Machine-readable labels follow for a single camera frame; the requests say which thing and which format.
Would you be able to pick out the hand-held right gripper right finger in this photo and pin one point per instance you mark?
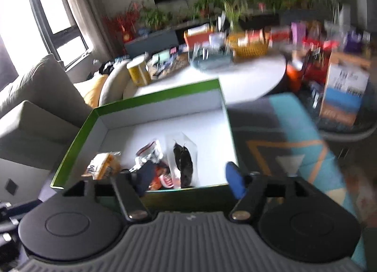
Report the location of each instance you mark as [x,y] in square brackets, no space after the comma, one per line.
[235,180]

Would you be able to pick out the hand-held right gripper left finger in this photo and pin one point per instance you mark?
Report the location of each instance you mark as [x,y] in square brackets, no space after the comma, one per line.
[145,179]

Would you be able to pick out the red blue snack packet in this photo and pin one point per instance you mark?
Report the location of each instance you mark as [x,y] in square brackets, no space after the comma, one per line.
[161,180]

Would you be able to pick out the clear packet dark snack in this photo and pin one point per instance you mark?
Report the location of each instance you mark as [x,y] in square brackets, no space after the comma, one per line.
[184,163]

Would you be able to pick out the green cardboard box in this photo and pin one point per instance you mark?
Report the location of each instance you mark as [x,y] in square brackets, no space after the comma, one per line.
[165,112]

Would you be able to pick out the red white snack packet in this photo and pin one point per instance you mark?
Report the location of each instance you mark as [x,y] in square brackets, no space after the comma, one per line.
[147,154]

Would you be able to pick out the orange white snack packet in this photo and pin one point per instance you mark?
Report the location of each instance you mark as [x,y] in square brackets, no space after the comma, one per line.
[103,165]

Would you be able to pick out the patterned rug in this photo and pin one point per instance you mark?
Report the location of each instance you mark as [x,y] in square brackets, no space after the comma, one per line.
[282,130]

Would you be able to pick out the yellow cushion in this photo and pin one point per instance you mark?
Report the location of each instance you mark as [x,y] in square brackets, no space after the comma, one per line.
[95,90]

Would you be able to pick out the white round table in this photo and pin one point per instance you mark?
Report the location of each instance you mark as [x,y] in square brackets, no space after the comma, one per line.
[250,77]

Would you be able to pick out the yellow can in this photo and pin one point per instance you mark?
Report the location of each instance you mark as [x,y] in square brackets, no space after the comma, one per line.
[139,71]

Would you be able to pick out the pile of clothes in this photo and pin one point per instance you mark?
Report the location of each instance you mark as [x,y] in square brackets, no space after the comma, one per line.
[107,68]

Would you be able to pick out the orange lidded jar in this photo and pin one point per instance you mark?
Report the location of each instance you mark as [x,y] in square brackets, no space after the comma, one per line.
[294,79]

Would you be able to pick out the blue plastic tray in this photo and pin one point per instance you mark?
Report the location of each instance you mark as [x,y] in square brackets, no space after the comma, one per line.
[210,59]

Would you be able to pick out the beige sofa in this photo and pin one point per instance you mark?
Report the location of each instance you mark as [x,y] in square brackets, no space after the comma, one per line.
[38,92]

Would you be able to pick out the yellow woven basket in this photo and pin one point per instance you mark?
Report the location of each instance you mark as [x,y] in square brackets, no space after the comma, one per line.
[249,46]

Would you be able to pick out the grey television cabinet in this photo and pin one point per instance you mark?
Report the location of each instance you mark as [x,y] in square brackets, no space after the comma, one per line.
[153,42]

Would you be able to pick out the white blue cardboard box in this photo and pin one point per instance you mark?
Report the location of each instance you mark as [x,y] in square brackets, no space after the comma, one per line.
[344,92]

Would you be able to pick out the red black snack bag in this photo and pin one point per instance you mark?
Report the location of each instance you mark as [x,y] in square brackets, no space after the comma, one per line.
[315,62]

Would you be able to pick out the orange storage box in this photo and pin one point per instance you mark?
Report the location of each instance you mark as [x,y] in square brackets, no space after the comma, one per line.
[197,37]

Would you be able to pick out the red flower decoration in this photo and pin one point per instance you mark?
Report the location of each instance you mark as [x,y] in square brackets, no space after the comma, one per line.
[122,22]

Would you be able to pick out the potted green plant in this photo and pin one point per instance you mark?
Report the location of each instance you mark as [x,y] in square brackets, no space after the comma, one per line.
[154,18]
[206,3]

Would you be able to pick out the pink box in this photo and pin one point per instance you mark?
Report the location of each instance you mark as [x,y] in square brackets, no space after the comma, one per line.
[297,31]

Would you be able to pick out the spider plant in vase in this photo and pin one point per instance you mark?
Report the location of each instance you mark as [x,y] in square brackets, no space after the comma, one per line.
[234,14]

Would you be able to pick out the beige curtain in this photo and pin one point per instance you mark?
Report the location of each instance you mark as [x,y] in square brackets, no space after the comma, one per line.
[85,3]

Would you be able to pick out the window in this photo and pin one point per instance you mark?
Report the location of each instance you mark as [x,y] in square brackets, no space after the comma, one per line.
[56,15]

